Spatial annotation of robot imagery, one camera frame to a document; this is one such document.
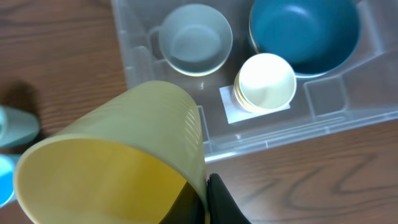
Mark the white label in bin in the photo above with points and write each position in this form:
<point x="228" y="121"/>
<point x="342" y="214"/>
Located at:
<point x="233" y="115"/>

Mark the cream cup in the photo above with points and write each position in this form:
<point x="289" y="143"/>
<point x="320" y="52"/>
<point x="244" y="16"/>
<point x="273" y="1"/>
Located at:
<point x="267" y="81"/>

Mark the yellow cup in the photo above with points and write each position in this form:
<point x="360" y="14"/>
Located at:
<point x="244" y="104"/>
<point x="124" y="162"/>

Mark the light blue cup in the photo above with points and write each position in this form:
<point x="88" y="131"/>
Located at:
<point x="7" y="167"/>

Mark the light grey small bowl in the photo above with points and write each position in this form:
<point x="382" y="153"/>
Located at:
<point x="195" y="39"/>

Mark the green cup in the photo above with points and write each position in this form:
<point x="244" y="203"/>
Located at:
<point x="17" y="127"/>

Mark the clear plastic storage bin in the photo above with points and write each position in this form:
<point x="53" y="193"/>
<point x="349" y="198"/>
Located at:
<point x="361" y="92"/>

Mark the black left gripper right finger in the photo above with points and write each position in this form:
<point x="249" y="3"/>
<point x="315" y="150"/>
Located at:
<point x="222" y="207"/>

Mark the pink cup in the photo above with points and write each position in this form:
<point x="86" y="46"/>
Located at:
<point x="234" y="99"/>

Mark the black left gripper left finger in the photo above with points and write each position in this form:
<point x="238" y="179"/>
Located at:
<point x="187" y="208"/>

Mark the beige large bowl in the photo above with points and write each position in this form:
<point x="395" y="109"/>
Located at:
<point x="251" y="39"/>

